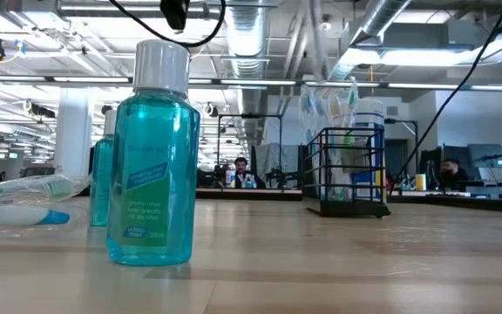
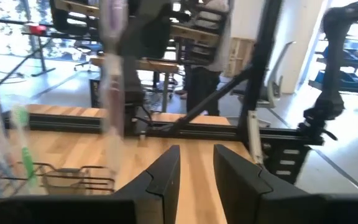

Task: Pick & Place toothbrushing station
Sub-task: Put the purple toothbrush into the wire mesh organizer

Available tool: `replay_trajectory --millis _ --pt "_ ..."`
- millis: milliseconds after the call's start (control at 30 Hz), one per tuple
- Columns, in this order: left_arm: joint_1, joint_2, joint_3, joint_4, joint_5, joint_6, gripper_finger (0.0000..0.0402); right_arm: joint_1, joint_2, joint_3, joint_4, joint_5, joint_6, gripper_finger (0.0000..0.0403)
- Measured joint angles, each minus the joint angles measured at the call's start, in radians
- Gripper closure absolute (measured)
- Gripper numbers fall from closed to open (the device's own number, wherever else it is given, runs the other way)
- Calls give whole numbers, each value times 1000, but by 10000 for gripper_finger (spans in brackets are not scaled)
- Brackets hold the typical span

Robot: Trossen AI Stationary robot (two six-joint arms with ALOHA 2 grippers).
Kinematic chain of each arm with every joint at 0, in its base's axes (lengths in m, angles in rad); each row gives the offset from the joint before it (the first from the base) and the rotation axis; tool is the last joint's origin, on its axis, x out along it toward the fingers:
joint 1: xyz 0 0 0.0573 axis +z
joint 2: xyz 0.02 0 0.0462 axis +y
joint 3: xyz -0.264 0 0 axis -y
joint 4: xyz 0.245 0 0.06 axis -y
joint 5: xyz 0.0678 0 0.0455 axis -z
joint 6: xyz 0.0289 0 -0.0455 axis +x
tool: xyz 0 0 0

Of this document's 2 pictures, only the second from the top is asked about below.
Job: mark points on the person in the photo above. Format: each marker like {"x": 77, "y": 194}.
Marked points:
{"x": 210, "y": 46}

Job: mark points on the silver aluminium strip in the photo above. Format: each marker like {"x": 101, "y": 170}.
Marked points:
{"x": 255, "y": 140}

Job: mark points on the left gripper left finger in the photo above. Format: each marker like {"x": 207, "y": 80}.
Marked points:
{"x": 154, "y": 202}

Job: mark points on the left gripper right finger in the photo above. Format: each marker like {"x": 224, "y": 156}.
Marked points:
{"x": 253, "y": 205}

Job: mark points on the wooden crate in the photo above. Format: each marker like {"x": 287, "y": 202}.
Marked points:
{"x": 238, "y": 56}

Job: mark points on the wooden table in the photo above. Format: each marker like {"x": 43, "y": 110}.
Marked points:
{"x": 154, "y": 66}

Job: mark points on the grey chair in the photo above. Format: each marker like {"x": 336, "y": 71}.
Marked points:
{"x": 273, "y": 90}

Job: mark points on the small red object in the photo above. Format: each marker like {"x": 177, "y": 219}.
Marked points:
{"x": 36, "y": 29}

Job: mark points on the green white packaged toothbrush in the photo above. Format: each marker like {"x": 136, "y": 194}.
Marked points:
{"x": 28, "y": 158}

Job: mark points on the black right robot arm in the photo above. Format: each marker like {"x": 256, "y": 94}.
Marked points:
{"x": 332, "y": 62}

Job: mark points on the purple orange packaged toothbrush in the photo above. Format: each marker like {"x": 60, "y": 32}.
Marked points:
{"x": 113, "y": 93}

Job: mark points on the black tripod stand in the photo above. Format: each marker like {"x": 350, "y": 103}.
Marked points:
{"x": 42, "y": 56}

